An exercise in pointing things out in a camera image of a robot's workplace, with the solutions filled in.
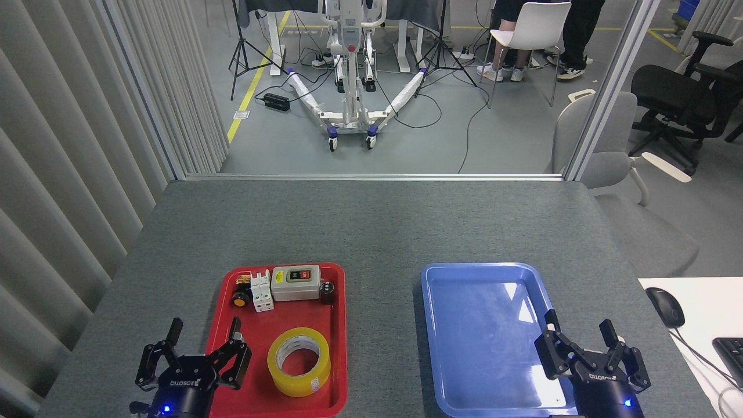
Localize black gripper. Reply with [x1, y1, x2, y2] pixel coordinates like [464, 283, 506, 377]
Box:
[534, 309, 652, 418]
[135, 317, 253, 418]

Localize yellow tape roll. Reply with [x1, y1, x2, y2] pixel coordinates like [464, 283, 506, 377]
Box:
[267, 327, 331, 398]

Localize black computer mouse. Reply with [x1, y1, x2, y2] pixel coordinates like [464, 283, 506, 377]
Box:
[645, 287, 686, 328]

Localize white circuit breaker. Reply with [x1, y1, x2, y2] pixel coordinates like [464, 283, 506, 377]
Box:
[250, 269, 275, 313]

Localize blue plastic tray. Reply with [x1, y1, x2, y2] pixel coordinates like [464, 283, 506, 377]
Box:
[420, 262, 578, 418]

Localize red plastic tray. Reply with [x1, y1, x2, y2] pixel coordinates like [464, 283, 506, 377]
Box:
[206, 262, 348, 418]

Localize white desk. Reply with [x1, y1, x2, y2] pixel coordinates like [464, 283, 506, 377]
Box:
[639, 277, 743, 418]

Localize grey office chair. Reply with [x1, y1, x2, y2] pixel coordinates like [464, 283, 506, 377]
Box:
[544, 89, 700, 278]

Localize black keyboard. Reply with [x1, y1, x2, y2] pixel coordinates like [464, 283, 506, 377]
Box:
[712, 337, 743, 388]

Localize grey pleated partition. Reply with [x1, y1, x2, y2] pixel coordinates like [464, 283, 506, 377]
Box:
[0, 0, 230, 418]

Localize black office chair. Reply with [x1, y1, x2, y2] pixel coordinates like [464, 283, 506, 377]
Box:
[630, 31, 743, 175]

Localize black tripod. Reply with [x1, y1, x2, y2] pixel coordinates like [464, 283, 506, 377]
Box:
[228, 0, 289, 101]
[414, 0, 478, 99]

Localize standing person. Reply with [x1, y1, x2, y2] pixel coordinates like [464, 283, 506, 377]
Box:
[546, 0, 605, 80]

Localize white plastic chair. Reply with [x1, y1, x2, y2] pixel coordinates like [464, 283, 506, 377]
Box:
[486, 2, 572, 109]

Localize seated person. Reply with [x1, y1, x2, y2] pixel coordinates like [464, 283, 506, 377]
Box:
[477, 0, 529, 82]

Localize white stand on wheels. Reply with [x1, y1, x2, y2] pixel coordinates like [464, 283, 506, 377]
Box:
[287, 0, 427, 153]

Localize black mouse cable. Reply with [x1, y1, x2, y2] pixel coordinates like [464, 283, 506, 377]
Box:
[673, 326, 743, 391]

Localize grey push button switch box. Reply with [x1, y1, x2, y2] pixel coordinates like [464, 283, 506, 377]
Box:
[270, 265, 322, 302]

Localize silver frame rail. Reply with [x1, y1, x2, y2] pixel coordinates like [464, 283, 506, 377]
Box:
[185, 172, 565, 182]

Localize black floor cable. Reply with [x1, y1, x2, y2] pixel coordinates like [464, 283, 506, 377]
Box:
[457, 87, 492, 174]

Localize silver frame post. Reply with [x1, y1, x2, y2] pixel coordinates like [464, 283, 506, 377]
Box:
[563, 0, 662, 182]

